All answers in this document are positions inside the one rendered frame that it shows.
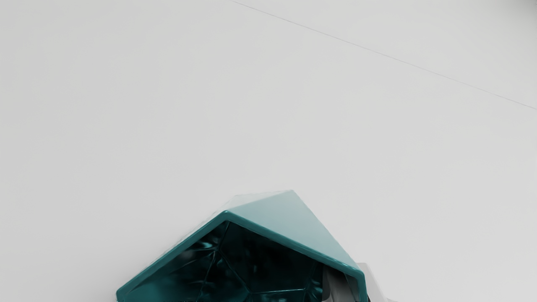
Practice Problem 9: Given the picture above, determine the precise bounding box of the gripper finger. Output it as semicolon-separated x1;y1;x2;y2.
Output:
356;262;398;302

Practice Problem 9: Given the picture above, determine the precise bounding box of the teal faceted mug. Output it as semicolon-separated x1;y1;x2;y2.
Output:
116;190;370;302

